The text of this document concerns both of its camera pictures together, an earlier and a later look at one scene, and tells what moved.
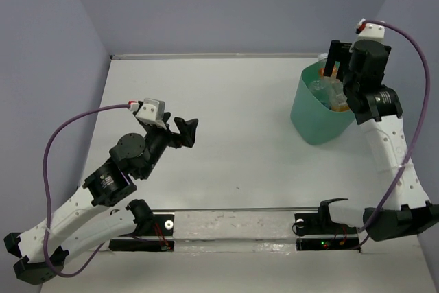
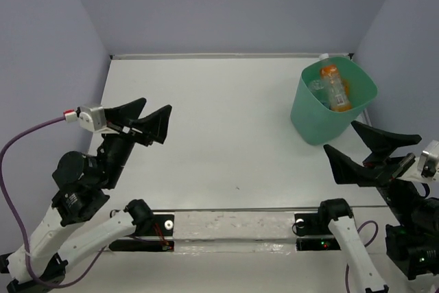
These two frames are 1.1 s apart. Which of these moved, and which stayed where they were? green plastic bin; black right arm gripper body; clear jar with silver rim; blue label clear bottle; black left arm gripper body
Moved: black right arm gripper body; black left arm gripper body
Stayed: clear jar with silver rim; blue label clear bottle; green plastic bin
